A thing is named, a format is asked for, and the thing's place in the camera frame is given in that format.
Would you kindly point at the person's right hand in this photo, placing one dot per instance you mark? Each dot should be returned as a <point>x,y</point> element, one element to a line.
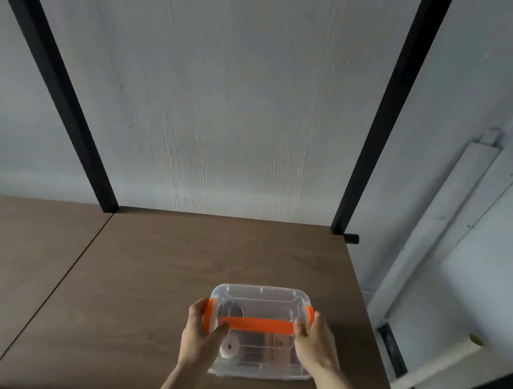
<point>315,349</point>

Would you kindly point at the black bolt knob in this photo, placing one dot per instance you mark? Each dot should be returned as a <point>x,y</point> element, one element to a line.
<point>351,238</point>

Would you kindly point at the person's left hand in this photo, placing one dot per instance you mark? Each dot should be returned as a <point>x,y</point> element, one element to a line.
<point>198,342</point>

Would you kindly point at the person's left forearm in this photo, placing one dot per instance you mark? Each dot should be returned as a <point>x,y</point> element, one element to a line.
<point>181,385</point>

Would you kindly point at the person's left thumb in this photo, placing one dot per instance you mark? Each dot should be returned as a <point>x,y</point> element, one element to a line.
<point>220,333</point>

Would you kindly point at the white tape roll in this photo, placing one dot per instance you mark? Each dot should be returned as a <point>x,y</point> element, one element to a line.
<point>229,347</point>

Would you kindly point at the black metal frame post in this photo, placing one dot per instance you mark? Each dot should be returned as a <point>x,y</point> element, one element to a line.
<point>59,83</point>
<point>389,114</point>

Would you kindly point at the white paper roll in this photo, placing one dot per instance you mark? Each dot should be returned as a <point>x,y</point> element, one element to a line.
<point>438,366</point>

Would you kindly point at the person's right thumb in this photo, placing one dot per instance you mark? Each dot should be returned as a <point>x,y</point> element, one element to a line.
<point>301,328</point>

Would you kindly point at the black metal strip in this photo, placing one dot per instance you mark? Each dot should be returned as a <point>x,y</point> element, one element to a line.
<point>392,349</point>

